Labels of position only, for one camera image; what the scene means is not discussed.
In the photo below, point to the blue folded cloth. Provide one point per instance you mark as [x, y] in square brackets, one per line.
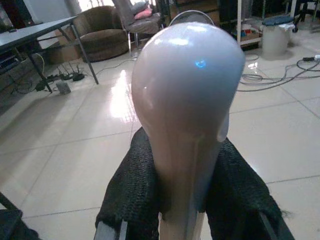
[280, 20]

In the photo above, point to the grey table with black legs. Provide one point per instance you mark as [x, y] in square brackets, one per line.
[30, 32]

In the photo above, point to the white floor fan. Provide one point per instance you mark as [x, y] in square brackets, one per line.
[192, 17]

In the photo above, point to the brown upholstered sofa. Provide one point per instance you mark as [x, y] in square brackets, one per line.
[105, 37]

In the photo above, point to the white metal shelf frame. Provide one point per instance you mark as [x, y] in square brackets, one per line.
[239, 20]

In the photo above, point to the brown cardboard box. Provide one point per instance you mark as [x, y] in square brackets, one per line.
[65, 53]

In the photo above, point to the white plastic bucket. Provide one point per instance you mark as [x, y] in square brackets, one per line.
[275, 42]

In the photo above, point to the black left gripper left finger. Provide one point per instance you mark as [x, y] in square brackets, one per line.
[130, 180]

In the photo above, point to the grey pillow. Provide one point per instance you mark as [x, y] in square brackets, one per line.
[137, 7]

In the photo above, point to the small grey box device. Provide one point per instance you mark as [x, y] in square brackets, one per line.
[63, 88]

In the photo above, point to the grey chair with metal legs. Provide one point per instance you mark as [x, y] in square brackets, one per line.
[140, 25]

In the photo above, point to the black router with antennas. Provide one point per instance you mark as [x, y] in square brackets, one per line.
[75, 76]

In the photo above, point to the pink pillow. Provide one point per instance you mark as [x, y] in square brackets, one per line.
[143, 13]

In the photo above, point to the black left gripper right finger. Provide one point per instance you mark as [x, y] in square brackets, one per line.
[237, 190]

